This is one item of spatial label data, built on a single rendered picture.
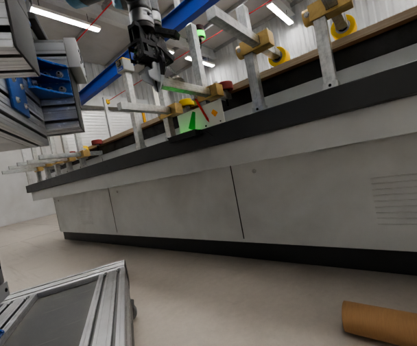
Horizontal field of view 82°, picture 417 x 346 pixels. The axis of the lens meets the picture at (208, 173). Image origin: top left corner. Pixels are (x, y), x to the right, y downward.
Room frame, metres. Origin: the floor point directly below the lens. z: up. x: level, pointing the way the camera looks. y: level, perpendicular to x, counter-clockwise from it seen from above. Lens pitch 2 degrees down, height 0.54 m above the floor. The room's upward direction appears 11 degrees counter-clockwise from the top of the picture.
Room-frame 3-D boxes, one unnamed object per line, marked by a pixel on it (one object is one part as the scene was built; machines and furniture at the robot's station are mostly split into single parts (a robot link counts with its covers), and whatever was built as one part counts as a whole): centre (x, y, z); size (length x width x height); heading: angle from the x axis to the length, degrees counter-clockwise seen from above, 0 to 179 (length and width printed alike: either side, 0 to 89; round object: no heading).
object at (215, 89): (1.07, -0.06, 0.85); 0.13 x 0.06 x 0.05; 52
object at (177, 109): (1.22, 0.13, 0.84); 0.13 x 0.06 x 0.05; 52
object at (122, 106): (1.15, 0.17, 0.84); 0.43 x 0.03 x 0.04; 142
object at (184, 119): (1.08, 0.00, 0.75); 0.26 x 0.01 x 0.10; 52
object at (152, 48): (0.80, 0.13, 0.96); 0.09 x 0.08 x 0.12; 142
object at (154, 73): (0.79, 0.11, 0.86); 0.06 x 0.03 x 0.09; 142
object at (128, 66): (1.39, 0.36, 1.18); 0.07 x 0.07 x 0.08; 52
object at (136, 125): (1.40, 0.36, 0.93); 0.05 x 0.04 x 0.45; 52
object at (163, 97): (1.23, 0.15, 0.87); 0.03 x 0.03 x 0.48; 52
